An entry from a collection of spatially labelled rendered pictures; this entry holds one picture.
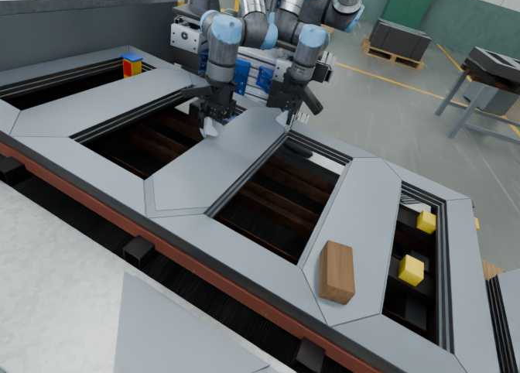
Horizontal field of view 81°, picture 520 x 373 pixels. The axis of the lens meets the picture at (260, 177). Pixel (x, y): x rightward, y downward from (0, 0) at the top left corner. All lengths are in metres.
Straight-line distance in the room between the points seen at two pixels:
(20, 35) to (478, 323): 1.56
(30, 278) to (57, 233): 0.12
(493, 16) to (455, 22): 0.91
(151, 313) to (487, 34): 11.36
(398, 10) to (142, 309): 10.01
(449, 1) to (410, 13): 1.24
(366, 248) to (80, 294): 0.66
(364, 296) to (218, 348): 0.32
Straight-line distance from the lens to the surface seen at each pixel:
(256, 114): 1.20
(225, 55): 0.84
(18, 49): 1.40
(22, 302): 0.78
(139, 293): 0.70
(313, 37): 1.00
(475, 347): 0.84
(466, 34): 11.41
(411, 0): 10.28
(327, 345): 0.72
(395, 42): 6.91
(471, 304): 0.91
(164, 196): 0.78
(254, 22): 0.98
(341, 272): 0.68
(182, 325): 0.67
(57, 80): 1.34
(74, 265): 0.80
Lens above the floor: 1.40
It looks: 38 degrees down
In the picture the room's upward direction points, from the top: 17 degrees clockwise
